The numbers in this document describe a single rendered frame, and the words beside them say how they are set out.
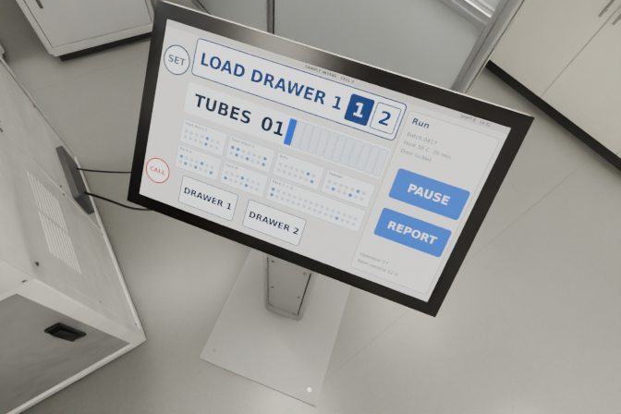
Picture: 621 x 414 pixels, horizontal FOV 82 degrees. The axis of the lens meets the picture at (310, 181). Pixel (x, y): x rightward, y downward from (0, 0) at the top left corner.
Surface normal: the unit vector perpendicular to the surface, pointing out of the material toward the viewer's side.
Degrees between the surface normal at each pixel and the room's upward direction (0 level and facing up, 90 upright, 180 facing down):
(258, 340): 3
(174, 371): 0
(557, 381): 0
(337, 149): 50
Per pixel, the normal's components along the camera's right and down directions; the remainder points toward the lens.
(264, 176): -0.19, 0.26
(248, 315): 0.02, -0.56
